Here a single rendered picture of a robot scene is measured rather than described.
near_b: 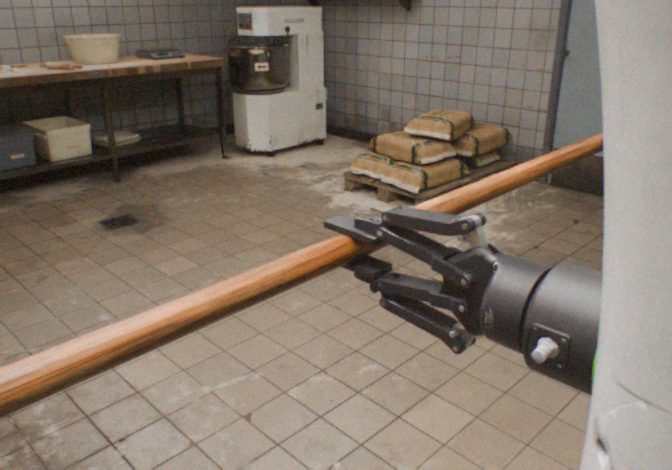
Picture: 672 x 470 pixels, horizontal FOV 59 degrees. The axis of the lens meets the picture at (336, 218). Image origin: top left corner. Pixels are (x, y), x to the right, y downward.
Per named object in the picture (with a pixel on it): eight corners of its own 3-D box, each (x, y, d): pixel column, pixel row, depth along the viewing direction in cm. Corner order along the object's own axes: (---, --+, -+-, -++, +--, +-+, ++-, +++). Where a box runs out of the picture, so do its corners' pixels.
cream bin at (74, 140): (50, 162, 452) (45, 131, 443) (25, 151, 484) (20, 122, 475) (96, 153, 476) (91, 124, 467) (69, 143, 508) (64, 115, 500)
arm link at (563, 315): (633, 361, 50) (653, 261, 46) (573, 431, 42) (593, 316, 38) (562, 335, 53) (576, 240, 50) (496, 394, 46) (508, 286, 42)
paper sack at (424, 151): (457, 162, 432) (459, 139, 427) (421, 170, 411) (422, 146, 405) (398, 147, 478) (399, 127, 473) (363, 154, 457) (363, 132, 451)
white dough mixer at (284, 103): (256, 162, 537) (249, 8, 491) (219, 151, 576) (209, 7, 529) (329, 145, 598) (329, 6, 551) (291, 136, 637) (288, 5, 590)
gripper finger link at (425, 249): (467, 293, 50) (471, 279, 50) (369, 238, 57) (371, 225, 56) (491, 278, 53) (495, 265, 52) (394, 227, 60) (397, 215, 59)
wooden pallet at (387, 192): (425, 215, 410) (426, 195, 405) (343, 189, 463) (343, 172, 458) (514, 179, 489) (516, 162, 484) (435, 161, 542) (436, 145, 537)
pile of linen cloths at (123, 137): (108, 148, 492) (107, 139, 489) (91, 144, 507) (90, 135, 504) (143, 141, 516) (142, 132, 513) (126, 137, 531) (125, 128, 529)
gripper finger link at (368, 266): (392, 263, 60) (392, 270, 61) (342, 245, 65) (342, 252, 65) (373, 273, 58) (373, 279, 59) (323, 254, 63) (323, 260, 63)
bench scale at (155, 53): (154, 60, 505) (153, 51, 502) (136, 57, 526) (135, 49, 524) (185, 57, 525) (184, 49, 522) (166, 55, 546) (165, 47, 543)
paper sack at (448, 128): (449, 146, 418) (452, 122, 412) (402, 140, 434) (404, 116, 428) (477, 131, 468) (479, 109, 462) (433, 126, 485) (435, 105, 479)
